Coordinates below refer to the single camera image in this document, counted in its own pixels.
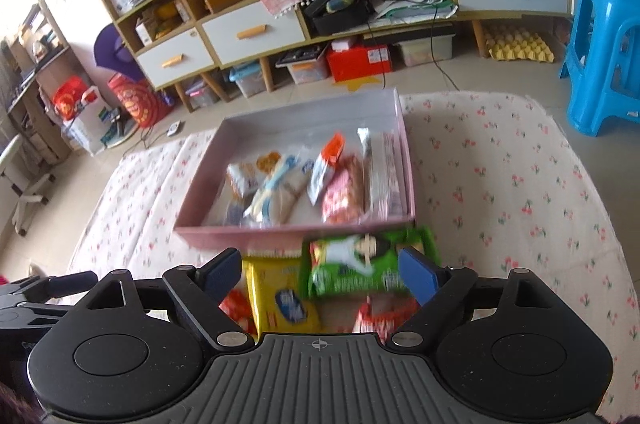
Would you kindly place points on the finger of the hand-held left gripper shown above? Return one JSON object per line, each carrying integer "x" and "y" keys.
{"x": 75, "y": 284}
{"x": 45, "y": 310}

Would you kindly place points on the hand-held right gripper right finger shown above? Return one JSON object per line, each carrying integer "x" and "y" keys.
{"x": 417, "y": 276}

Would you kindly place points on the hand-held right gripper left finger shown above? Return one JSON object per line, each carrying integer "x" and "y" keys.
{"x": 220, "y": 274}

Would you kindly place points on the small red snack packet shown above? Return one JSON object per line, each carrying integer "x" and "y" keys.
{"x": 237, "y": 311}

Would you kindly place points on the large red snack packet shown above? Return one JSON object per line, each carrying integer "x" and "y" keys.
{"x": 380, "y": 316}

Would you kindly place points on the yellow snack packet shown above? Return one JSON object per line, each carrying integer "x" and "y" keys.
{"x": 280, "y": 299}

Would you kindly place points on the green snack packet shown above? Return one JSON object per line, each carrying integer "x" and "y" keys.
{"x": 350, "y": 274}

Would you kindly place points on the white blue-trim snack packet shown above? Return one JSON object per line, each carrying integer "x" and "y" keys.
{"x": 275, "y": 196}

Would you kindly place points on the long silver snack packet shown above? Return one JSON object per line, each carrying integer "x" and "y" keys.
{"x": 380, "y": 174}

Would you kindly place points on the pink clear snack packet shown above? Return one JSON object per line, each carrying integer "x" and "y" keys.
{"x": 342, "y": 194}

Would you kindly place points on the long clear cracker packet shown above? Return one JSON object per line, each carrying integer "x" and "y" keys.
{"x": 267, "y": 162}

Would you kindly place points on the orange white cracker packet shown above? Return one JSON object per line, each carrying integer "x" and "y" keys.
{"x": 325, "y": 168}

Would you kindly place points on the pink cardboard box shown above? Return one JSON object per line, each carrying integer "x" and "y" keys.
{"x": 265, "y": 138}

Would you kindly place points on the person's left forearm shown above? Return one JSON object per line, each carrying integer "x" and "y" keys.
{"x": 12, "y": 406}

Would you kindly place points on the white office chair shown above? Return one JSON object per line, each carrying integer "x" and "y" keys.
{"x": 27, "y": 199}

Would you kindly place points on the white foot pedal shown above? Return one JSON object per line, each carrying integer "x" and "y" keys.
{"x": 173, "y": 129}

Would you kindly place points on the white round floor stand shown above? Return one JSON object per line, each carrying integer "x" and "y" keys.
{"x": 120, "y": 136}

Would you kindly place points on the white shopping bag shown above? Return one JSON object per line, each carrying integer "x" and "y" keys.
{"x": 87, "y": 123}

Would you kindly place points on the small clear storage bin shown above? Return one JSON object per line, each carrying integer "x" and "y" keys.
{"x": 202, "y": 96}

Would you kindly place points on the red gift bag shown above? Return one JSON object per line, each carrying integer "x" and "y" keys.
{"x": 70, "y": 98}

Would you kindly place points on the red face-print bag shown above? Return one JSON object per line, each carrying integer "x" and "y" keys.
{"x": 140, "y": 101}

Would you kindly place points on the blue-lid clear storage bin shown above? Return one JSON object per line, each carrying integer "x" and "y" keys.
{"x": 247, "y": 83}

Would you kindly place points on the yellow paper sheet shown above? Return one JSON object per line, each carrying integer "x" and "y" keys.
{"x": 365, "y": 84}

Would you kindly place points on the low wooden cabinet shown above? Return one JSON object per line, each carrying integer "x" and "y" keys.
{"x": 269, "y": 73}

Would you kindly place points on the cluttered wooden desk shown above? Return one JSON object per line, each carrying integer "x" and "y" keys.
{"x": 50, "y": 68}

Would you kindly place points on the orange-latch clear storage bin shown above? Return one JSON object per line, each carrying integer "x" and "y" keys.
{"x": 310, "y": 74}

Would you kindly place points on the red cardboard box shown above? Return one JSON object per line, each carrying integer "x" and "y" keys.
{"x": 350, "y": 66}

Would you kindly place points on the wide clear storage bin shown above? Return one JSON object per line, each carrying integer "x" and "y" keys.
{"x": 425, "y": 51}

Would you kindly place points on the black flat tray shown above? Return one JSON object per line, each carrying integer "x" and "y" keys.
{"x": 300, "y": 53}

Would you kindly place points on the small white box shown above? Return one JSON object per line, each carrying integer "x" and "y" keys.
{"x": 344, "y": 44}

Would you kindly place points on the yellow egg tray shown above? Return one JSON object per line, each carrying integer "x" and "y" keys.
{"x": 520, "y": 46}

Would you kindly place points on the small orange white carton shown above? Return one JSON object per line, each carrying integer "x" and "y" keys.
{"x": 181, "y": 11}

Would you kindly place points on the black open box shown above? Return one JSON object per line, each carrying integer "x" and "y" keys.
{"x": 340, "y": 21}

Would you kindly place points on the blue plastic stool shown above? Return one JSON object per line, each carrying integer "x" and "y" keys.
{"x": 600, "y": 53}

